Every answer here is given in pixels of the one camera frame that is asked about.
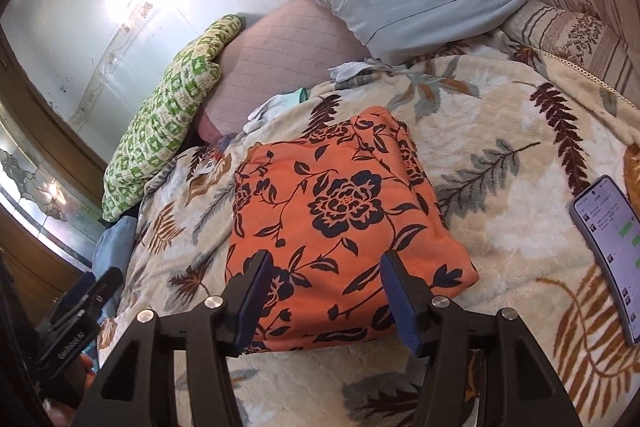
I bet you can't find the stained glass door panel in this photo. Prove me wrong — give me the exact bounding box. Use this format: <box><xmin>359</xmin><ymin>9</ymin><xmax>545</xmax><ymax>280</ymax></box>
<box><xmin>0</xmin><ymin>108</ymin><xmax>105</xmax><ymax>271</ymax></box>

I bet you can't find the blue folded towel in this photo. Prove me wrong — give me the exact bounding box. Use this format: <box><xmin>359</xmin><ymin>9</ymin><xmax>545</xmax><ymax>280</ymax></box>
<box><xmin>92</xmin><ymin>216</ymin><xmax>138</xmax><ymax>279</ymax></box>

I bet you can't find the orange floral blouse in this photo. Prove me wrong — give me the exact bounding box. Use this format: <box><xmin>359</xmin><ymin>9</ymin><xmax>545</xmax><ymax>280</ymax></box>
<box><xmin>224</xmin><ymin>106</ymin><xmax>478</xmax><ymax>352</ymax></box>

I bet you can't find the small grey crumpled cloth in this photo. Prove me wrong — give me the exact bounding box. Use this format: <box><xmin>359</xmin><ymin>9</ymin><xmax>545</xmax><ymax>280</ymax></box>
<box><xmin>328</xmin><ymin>58</ymin><xmax>407</xmax><ymax>83</ymax></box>

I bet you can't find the small white teal cloth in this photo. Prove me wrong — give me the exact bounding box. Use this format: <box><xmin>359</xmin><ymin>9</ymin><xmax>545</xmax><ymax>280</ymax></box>
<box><xmin>243</xmin><ymin>88</ymin><xmax>308</xmax><ymax>134</ymax></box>

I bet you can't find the pink quilted mattress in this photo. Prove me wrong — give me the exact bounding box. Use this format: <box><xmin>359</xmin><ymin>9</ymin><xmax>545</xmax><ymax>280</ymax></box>
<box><xmin>193</xmin><ymin>0</ymin><xmax>369</xmax><ymax>143</ymax></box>

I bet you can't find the green checkered pillow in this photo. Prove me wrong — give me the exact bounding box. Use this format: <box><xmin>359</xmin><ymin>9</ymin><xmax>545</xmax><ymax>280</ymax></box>
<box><xmin>101</xmin><ymin>14</ymin><xmax>245</xmax><ymax>222</ymax></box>

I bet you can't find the smartphone with lit screen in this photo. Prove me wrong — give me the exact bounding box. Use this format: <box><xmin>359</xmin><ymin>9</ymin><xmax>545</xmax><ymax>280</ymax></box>
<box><xmin>568</xmin><ymin>174</ymin><xmax>640</xmax><ymax>346</ymax></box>

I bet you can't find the striped beige cushion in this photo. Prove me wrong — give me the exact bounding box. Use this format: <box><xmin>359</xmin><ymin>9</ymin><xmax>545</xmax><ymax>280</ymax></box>
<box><xmin>502</xmin><ymin>0</ymin><xmax>639</xmax><ymax>104</ymax></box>

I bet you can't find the leaf pattern blanket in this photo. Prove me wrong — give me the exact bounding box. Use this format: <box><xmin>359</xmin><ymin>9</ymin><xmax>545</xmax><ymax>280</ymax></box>
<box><xmin>98</xmin><ymin>46</ymin><xmax>639</xmax><ymax>426</ymax></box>

